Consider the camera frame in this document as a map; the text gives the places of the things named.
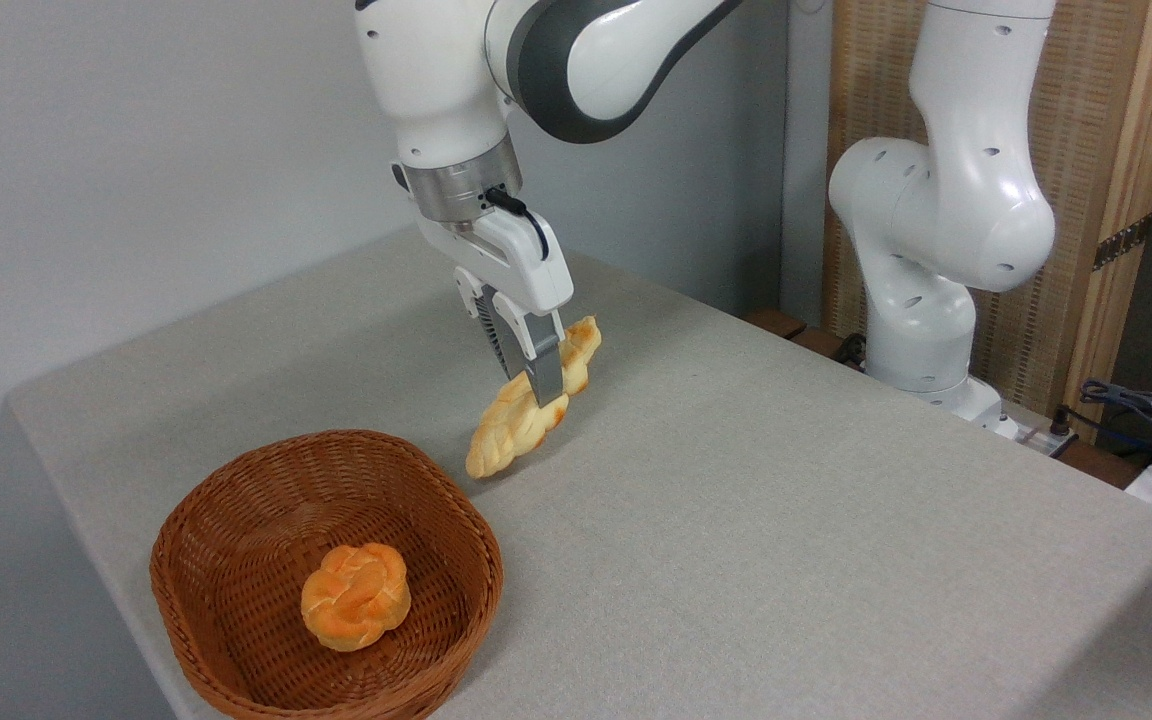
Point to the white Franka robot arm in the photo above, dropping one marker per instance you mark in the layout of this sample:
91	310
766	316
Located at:
946	200

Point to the black plug at robot base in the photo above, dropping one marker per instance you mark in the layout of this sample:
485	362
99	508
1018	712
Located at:
1062	422

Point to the brown wicker basket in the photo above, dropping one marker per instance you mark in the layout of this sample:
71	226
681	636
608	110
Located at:
436	600

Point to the dark metal screen hinge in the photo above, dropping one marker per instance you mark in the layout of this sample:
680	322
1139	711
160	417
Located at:
1123	241

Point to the long braided bread loaf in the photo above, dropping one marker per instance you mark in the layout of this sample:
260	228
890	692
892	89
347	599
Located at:
506	430

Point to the round orange knot bun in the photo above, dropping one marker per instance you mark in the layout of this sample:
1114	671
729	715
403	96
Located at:
356	597

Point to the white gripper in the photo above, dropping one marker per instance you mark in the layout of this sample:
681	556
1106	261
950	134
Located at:
521	265

